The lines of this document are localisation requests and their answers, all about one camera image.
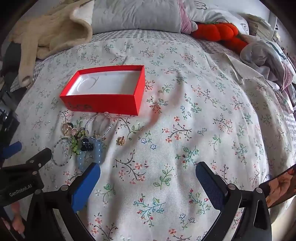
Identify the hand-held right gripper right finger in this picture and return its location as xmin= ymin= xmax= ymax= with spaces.
xmin=195 ymin=161 xmax=272 ymax=241

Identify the stack of books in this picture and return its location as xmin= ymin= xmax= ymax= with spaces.
xmin=244 ymin=13 xmax=279 ymax=41

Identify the beige fleece jacket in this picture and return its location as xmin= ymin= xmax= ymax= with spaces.
xmin=9 ymin=0 xmax=93 ymax=87

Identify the pearl bead bracelet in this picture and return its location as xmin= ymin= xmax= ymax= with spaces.
xmin=84 ymin=112 xmax=113 ymax=137

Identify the thin seed bead bracelet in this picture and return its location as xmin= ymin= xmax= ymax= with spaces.
xmin=51 ymin=137 xmax=73 ymax=166

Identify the large gold ring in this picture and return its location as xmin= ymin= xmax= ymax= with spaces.
xmin=62 ymin=123 xmax=74 ymax=137

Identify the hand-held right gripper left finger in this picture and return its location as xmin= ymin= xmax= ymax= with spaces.
xmin=25 ymin=162 xmax=102 ymax=241

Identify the white printed pillow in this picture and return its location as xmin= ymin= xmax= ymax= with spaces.
xmin=185 ymin=0 xmax=251 ymax=36

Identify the green bead bracelet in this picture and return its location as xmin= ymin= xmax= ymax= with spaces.
xmin=69 ymin=130 xmax=89 ymax=155

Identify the crumpled light clothing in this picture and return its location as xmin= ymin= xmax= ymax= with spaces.
xmin=239 ymin=35 xmax=296 ymax=95

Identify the blue bead bracelet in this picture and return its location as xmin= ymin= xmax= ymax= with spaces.
xmin=76 ymin=136 xmax=102 ymax=168

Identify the red cardboard box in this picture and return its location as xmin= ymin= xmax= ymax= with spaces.
xmin=59 ymin=65 xmax=146 ymax=116

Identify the person's left hand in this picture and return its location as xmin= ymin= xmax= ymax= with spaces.
xmin=7 ymin=203 xmax=26 ymax=235

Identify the grey checked bedsheet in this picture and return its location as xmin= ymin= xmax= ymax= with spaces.
xmin=9 ymin=29 xmax=232 ymax=93

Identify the orange pumpkin plush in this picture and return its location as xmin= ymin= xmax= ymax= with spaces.
xmin=191 ymin=22 xmax=250 ymax=53

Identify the grey pillow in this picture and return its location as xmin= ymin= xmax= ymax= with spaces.
xmin=91 ymin=0 xmax=198 ymax=35

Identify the black hair claw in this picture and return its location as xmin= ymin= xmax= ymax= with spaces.
xmin=80 ymin=138 xmax=96 ymax=151

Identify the dark printed card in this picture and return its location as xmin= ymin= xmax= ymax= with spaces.
xmin=258 ymin=163 xmax=296 ymax=208

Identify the floral blanket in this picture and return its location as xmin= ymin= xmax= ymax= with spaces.
xmin=14 ymin=30 xmax=296 ymax=241

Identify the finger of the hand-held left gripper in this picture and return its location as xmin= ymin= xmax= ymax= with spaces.
xmin=0 ymin=148 xmax=52 ymax=183
xmin=0 ymin=142 xmax=23 ymax=160

